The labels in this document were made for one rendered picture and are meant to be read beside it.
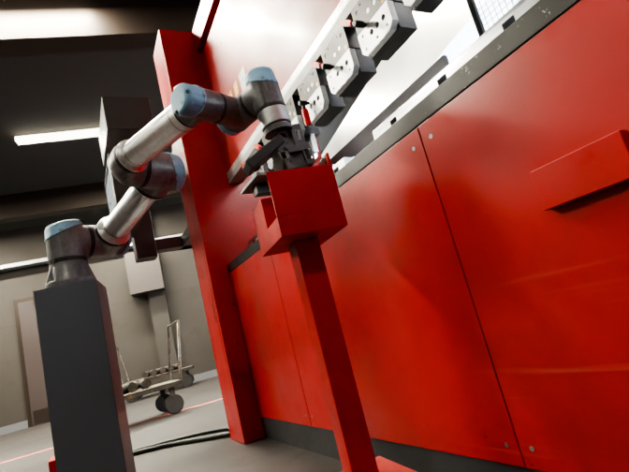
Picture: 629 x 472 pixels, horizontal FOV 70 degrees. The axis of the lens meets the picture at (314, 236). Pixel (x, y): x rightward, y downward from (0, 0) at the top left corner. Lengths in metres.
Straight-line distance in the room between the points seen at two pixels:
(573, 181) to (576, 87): 0.14
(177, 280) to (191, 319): 0.81
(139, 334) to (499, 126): 8.52
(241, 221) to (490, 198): 1.77
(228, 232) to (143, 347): 6.75
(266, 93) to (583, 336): 0.81
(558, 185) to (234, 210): 1.94
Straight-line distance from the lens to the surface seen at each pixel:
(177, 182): 1.46
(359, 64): 1.47
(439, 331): 1.09
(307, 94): 1.70
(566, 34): 0.86
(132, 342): 9.09
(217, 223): 2.46
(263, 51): 2.06
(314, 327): 1.04
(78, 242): 1.69
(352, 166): 1.26
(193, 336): 9.03
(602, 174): 0.79
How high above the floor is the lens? 0.46
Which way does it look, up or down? 11 degrees up
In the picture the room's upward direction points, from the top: 14 degrees counter-clockwise
